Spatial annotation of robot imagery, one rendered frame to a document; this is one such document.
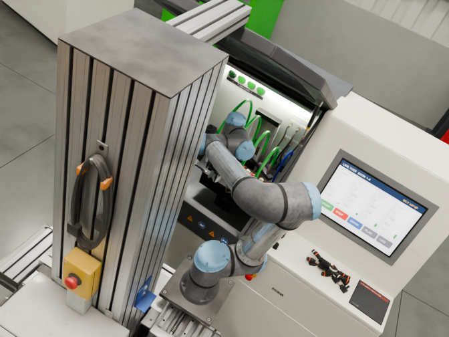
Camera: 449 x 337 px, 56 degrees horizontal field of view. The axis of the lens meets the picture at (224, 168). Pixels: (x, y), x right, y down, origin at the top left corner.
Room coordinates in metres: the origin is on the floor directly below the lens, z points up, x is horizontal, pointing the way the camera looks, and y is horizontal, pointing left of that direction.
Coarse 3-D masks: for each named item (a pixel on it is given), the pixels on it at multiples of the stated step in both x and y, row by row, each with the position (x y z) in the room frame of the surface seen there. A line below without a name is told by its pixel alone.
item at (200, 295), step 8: (184, 280) 0.93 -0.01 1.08; (192, 280) 0.91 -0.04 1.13; (184, 288) 0.91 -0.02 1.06; (192, 288) 0.90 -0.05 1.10; (200, 288) 0.90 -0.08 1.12; (208, 288) 0.91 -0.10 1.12; (216, 288) 0.94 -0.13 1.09; (184, 296) 0.89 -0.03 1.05; (192, 296) 0.89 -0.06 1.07; (200, 296) 0.89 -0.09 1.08; (208, 296) 0.91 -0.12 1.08; (200, 304) 0.89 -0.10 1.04
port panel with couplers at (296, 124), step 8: (288, 120) 1.90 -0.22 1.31; (296, 120) 1.88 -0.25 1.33; (304, 120) 1.87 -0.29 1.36; (288, 128) 1.89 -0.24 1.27; (296, 128) 1.88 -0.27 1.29; (304, 128) 1.87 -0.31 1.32; (288, 136) 1.88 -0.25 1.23; (296, 136) 1.87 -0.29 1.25; (280, 144) 1.89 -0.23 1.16; (296, 144) 1.87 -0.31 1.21
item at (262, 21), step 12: (240, 0) 4.32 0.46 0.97; (252, 0) 4.28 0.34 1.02; (264, 0) 4.47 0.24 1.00; (276, 0) 4.79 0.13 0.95; (168, 12) 4.57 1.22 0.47; (252, 12) 4.28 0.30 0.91; (264, 12) 4.57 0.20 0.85; (276, 12) 4.92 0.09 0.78; (252, 24) 4.37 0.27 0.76; (264, 24) 4.69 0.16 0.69; (264, 36) 4.82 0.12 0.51
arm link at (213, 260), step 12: (204, 252) 0.95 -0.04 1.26; (216, 252) 0.96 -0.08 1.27; (228, 252) 0.97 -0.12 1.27; (192, 264) 0.94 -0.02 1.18; (204, 264) 0.91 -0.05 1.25; (216, 264) 0.91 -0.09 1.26; (228, 264) 0.95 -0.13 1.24; (192, 276) 0.91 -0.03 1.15; (204, 276) 0.90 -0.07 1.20; (216, 276) 0.91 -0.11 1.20; (228, 276) 0.94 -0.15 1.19
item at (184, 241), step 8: (176, 224) 1.45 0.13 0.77; (176, 232) 1.44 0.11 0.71; (184, 232) 1.43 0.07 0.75; (192, 232) 1.42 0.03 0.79; (176, 240) 1.44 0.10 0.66; (184, 240) 1.43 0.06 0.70; (192, 240) 1.41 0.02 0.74; (200, 240) 1.40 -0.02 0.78; (168, 248) 1.45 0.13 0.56; (176, 248) 1.43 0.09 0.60; (184, 248) 1.42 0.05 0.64; (192, 248) 1.41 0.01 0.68; (168, 256) 1.44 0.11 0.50; (176, 256) 1.43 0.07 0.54; (184, 256) 1.42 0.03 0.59; (168, 264) 1.44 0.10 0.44; (176, 264) 1.42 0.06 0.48
